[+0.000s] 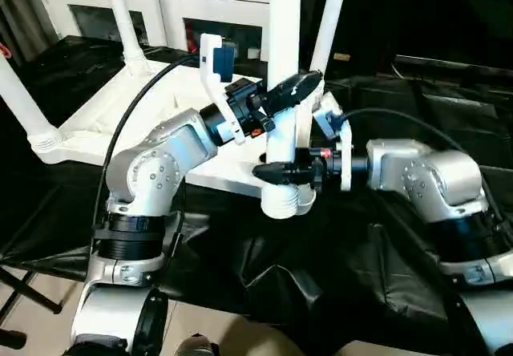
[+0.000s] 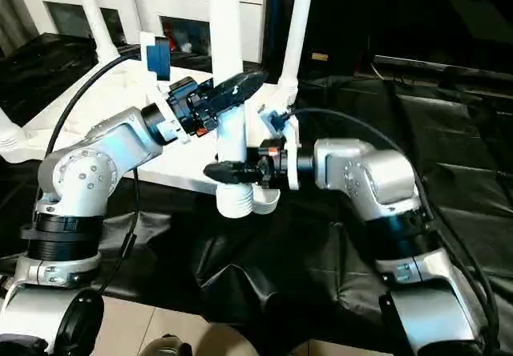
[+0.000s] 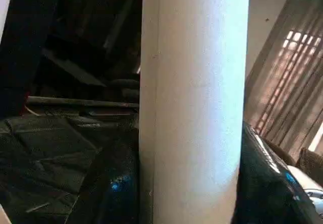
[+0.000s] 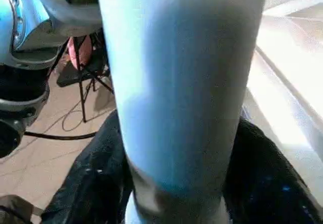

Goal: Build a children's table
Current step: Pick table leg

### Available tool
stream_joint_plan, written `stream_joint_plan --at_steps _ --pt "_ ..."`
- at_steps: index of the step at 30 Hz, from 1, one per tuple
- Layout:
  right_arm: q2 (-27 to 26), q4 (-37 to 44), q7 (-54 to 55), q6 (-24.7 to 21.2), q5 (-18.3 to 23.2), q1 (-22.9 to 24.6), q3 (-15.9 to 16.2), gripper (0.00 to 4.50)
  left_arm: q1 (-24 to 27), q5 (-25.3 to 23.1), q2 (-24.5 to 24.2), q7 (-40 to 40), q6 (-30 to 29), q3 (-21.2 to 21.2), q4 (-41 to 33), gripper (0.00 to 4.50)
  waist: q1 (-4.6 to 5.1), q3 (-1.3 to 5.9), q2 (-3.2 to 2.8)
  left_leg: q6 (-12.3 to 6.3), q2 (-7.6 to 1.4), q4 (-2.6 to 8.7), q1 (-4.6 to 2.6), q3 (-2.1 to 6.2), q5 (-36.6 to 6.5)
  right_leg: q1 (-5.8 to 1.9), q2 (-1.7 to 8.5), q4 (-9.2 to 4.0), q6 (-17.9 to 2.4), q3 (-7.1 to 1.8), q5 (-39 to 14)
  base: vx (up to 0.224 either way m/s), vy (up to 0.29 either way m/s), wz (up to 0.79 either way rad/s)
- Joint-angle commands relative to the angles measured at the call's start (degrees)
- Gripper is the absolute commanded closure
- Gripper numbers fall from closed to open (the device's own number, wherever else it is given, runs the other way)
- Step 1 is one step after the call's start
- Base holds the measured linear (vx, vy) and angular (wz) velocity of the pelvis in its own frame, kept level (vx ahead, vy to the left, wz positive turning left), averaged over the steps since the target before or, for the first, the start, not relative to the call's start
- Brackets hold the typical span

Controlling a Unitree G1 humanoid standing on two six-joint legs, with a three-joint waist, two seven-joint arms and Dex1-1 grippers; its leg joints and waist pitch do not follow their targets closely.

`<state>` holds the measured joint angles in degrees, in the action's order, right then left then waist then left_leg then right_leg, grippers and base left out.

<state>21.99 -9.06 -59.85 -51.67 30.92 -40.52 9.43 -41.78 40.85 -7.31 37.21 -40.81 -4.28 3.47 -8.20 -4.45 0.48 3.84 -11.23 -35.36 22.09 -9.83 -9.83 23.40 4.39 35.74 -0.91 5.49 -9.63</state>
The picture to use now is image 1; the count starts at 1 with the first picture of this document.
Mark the black bar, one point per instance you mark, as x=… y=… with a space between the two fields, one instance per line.
x=457 y=64

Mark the grey curtain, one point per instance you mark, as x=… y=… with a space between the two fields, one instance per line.
x=24 y=11

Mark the small yellow tag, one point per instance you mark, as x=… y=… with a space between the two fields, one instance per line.
x=342 y=56

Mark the white plastic table top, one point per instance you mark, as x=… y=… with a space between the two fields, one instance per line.
x=160 y=123

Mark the black plastic mat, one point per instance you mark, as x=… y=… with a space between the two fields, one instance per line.
x=385 y=260

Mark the white plastic table leg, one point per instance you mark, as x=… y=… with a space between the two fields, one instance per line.
x=329 y=27
x=124 y=19
x=284 y=51
x=24 y=103

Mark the white cabinet with glass doors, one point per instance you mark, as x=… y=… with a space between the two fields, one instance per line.
x=160 y=3

